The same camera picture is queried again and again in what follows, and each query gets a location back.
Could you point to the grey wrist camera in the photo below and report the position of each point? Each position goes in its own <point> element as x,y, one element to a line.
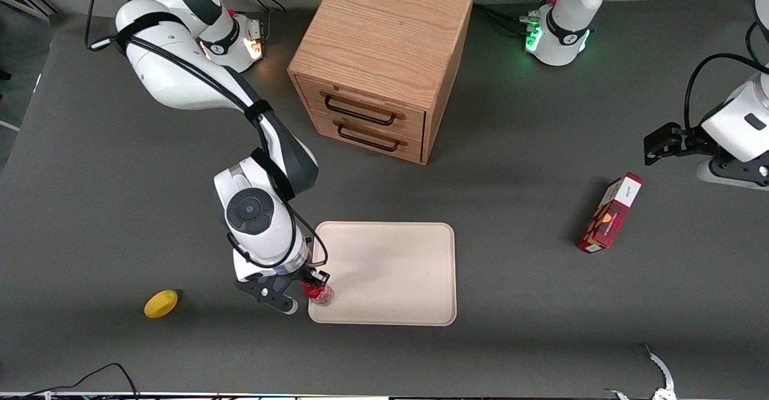
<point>270,295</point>
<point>730,175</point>

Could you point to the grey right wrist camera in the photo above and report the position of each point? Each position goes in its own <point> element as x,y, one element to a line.
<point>270,295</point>

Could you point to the beige plastic tray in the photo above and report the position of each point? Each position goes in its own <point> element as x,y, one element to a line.
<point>390,274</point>

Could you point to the red coke bottle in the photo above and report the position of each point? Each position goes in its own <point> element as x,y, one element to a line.
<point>318,295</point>

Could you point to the red snack box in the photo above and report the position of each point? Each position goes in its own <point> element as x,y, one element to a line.
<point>611,212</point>

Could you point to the wooden drawer cabinet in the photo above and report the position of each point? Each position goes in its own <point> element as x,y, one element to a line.
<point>384,51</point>

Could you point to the white plastic clamp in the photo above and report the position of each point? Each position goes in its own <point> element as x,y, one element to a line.
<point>659,371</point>

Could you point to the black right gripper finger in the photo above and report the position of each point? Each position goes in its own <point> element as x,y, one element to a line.
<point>307,277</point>
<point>323,277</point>

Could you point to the yellow lemon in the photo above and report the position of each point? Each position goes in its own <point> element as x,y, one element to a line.
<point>161,304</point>

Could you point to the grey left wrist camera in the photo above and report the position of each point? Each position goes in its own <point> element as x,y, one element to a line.
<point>730,175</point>

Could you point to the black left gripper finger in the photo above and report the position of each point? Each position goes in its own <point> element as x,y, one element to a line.
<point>661,142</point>
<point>694,139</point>

